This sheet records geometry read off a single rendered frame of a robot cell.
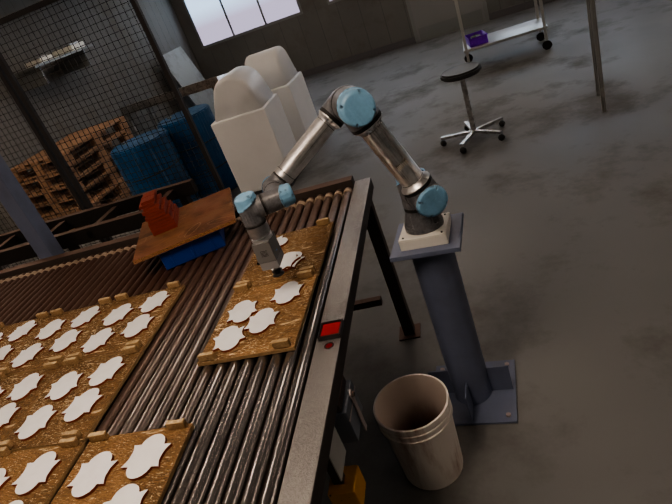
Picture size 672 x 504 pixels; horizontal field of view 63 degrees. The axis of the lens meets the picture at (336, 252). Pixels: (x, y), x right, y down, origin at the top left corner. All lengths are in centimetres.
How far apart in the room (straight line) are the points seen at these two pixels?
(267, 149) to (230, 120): 46
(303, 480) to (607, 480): 131
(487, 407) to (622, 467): 58
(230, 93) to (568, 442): 441
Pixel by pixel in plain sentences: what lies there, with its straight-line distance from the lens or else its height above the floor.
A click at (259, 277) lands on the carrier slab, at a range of 221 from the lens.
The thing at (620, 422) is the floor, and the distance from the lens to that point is 254.
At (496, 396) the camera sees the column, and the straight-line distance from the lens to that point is 267.
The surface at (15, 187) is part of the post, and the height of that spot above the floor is 139.
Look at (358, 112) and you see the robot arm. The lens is 178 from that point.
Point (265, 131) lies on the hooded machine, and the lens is 569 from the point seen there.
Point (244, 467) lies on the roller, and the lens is 150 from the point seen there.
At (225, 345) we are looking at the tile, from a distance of 189.
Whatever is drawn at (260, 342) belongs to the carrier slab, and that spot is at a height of 94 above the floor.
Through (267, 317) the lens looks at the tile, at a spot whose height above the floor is 95.
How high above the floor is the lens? 191
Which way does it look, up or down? 27 degrees down
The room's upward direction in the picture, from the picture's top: 21 degrees counter-clockwise
